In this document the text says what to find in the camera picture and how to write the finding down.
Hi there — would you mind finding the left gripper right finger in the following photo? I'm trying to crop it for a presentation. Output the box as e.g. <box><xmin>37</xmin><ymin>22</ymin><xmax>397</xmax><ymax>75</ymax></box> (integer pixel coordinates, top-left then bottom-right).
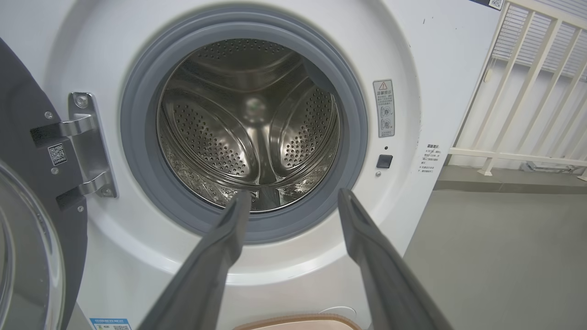
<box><xmin>338</xmin><ymin>188</ymin><xmax>454</xmax><ymax>330</ymax></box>

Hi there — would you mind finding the blue energy label sticker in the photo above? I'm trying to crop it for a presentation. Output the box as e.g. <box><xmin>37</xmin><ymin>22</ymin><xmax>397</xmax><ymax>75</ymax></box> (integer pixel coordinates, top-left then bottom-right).
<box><xmin>89</xmin><ymin>318</ymin><xmax>133</xmax><ymax>330</ymax></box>

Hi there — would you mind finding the grey warning sticker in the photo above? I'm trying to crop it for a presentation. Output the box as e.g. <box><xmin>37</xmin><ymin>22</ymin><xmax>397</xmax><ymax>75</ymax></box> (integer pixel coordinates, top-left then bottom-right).
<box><xmin>373</xmin><ymin>79</ymin><xmax>395</xmax><ymax>138</ymax></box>

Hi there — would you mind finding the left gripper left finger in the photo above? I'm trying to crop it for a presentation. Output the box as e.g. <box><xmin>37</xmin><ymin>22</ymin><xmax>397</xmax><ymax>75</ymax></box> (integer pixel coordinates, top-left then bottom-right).
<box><xmin>138</xmin><ymin>190</ymin><xmax>252</xmax><ymax>330</ymax></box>

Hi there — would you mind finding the round white filter cover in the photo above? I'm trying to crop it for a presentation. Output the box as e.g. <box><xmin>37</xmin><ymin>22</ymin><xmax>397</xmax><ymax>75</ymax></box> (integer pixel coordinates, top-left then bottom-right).
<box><xmin>319</xmin><ymin>306</ymin><xmax>357</xmax><ymax>319</ymax></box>

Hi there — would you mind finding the white metal railing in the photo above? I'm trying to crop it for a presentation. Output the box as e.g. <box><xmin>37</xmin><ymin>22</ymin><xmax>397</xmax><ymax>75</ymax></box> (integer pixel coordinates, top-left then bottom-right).
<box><xmin>449</xmin><ymin>0</ymin><xmax>587</xmax><ymax>182</ymax></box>

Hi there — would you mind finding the cream perforated laundry basket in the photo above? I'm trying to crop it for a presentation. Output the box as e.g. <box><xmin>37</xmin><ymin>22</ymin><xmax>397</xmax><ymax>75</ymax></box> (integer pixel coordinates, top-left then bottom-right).
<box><xmin>233</xmin><ymin>314</ymin><xmax>363</xmax><ymax>330</ymax></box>

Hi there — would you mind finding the small printed text sticker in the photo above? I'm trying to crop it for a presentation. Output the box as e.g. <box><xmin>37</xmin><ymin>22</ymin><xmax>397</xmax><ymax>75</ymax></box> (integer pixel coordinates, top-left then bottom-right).
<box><xmin>421</xmin><ymin>143</ymin><xmax>441</xmax><ymax>174</ymax></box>

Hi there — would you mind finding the silver metal door hinge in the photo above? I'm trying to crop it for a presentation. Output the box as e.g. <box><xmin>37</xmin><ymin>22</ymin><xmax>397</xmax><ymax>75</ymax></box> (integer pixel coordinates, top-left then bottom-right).
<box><xmin>30</xmin><ymin>92</ymin><xmax>117</xmax><ymax>207</ymax></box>

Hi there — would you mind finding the dark blue QR label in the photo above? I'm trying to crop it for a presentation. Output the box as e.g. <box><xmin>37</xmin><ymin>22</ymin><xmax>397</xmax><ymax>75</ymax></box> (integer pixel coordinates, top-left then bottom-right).
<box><xmin>469</xmin><ymin>0</ymin><xmax>505</xmax><ymax>11</ymax></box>

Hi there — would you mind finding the stainless steel washing machine drum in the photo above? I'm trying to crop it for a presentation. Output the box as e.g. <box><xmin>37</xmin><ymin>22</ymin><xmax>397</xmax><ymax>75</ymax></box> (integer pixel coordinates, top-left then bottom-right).
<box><xmin>157</xmin><ymin>39</ymin><xmax>341</xmax><ymax>214</ymax></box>

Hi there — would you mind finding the QR code sticker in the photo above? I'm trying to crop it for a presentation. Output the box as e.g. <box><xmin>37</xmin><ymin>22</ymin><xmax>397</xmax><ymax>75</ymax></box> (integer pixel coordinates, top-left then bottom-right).
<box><xmin>48</xmin><ymin>143</ymin><xmax>67</xmax><ymax>166</ymax></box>

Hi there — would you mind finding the white front-load washing machine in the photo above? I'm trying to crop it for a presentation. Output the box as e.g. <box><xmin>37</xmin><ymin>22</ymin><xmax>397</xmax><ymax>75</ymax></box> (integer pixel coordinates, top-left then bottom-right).
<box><xmin>0</xmin><ymin>0</ymin><xmax>505</xmax><ymax>330</ymax></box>

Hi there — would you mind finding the washing machine door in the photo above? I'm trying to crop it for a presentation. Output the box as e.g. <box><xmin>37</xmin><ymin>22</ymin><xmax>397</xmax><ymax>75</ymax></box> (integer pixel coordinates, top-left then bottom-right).
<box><xmin>0</xmin><ymin>37</ymin><xmax>89</xmax><ymax>330</ymax></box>

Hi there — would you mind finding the white slatted window blind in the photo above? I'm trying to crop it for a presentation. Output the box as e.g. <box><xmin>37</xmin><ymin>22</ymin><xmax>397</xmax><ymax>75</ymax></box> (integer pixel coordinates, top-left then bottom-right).
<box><xmin>493</xmin><ymin>0</ymin><xmax>587</xmax><ymax>79</ymax></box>

